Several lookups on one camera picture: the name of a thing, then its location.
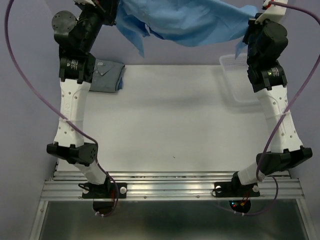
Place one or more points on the white plastic basket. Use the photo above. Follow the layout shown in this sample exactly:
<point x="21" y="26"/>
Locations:
<point x="236" y="78"/>

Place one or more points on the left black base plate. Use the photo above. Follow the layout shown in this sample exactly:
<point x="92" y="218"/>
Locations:
<point x="90" y="191"/>

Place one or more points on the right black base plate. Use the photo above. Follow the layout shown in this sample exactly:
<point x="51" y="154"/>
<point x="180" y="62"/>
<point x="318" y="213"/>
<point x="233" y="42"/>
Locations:
<point x="224" y="189"/>

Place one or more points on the folded grey shirt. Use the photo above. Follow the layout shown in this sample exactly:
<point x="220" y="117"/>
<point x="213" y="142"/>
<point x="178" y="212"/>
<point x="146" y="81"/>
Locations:
<point x="106" y="76"/>

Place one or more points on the aluminium rail frame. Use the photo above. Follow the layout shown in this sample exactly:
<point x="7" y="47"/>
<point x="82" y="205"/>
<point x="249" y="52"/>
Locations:
<point x="169" y="186"/>

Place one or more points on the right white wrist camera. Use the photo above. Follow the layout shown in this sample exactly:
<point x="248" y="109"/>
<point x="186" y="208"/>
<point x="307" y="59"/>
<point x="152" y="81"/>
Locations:
<point x="272" y="12"/>

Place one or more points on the light blue long sleeve shirt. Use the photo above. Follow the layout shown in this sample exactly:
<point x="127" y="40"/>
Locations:
<point x="189" y="23"/>

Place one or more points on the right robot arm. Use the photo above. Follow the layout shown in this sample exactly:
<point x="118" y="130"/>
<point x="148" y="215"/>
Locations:
<point x="284" y="150"/>

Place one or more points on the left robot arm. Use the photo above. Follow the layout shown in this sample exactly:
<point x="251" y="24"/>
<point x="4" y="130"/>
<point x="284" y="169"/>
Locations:
<point x="75" y="37"/>

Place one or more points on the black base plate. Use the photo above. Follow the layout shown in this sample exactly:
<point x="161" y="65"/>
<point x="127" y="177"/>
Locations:
<point x="224" y="189"/>
<point x="90" y="191"/>

